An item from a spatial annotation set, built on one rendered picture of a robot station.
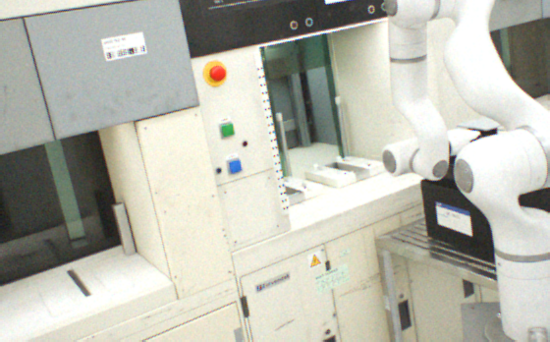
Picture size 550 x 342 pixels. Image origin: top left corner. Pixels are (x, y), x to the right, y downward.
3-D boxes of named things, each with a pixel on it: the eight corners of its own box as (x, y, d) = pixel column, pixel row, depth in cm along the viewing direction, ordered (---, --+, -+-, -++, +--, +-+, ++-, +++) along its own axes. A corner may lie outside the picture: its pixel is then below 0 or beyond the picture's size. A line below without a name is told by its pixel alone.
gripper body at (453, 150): (426, 157, 168) (459, 147, 172) (451, 163, 159) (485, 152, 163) (422, 131, 166) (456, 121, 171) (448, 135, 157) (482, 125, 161)
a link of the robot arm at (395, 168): (443, 140, 156) (419, 130, 164) (400, 152, 151) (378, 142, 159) (443, 169, 159) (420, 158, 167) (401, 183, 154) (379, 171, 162)
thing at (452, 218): (424, 235, 183) (417, 180, 179) (496, 208, 193) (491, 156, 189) (493, 262, 158) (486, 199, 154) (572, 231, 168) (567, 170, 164)
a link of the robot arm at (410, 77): (455, 58, 141) (456, 177, 153) (412, 47, 155) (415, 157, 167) (423, 67, 138) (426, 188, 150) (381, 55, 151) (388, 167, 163)
